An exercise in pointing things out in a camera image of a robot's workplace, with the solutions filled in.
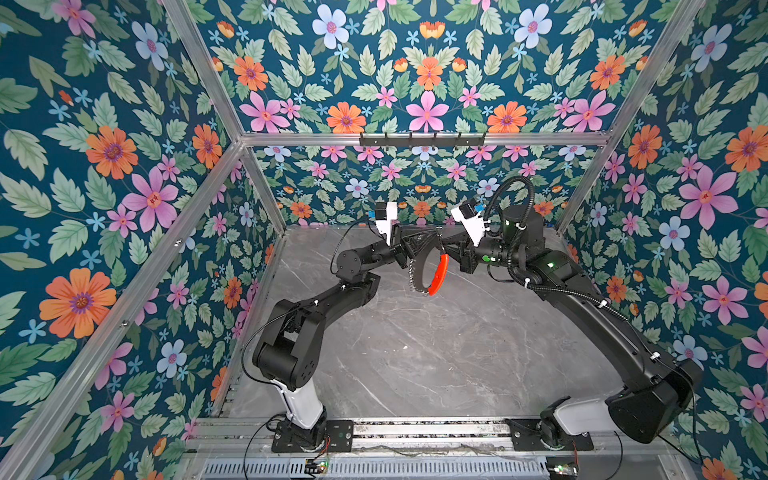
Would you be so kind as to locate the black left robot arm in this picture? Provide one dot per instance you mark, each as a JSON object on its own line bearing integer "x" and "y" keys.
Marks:
{"x": 288, "y": 350}

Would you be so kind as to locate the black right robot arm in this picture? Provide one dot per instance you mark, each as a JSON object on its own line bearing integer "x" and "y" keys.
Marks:
{"x": 656, "y": 387}

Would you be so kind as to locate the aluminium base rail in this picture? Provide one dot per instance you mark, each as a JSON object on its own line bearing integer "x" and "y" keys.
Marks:
{"x": 411, "y": 435}

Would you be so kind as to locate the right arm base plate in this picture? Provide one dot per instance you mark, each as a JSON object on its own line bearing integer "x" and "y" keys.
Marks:
{"x": 535, "y": 434}

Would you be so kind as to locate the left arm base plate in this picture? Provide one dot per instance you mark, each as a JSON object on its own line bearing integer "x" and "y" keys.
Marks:
{"x": 312, "y": 435}

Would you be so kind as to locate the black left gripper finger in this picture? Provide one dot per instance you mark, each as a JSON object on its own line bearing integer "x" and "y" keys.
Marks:
{"x": 429, "y": 232}
{"x": 430, "y": 243}

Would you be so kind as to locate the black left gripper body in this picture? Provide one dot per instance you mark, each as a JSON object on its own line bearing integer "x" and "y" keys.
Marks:
{"x": 398, "y": 253}

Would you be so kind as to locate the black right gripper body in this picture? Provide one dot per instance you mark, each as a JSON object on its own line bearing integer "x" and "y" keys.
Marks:
{"x": 490, "y": 254}

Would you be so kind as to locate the white perforated cable tray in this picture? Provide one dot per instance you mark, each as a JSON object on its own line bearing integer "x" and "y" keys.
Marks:
{"x": 377, "y": 468}

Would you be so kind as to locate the black hook rack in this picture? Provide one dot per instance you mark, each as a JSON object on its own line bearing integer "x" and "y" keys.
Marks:
{"x": 407, "y": 140}

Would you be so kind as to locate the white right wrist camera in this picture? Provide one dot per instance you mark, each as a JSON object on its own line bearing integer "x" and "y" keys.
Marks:
{"x": 470, "y": 214}

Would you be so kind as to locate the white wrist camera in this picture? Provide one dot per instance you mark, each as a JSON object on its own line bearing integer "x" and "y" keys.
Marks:
{"x": 385, "y": 216}
{"x": 470, "y": 214}

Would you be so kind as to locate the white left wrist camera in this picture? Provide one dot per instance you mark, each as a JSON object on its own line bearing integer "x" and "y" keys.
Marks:
{"x": 385, "y": 216}

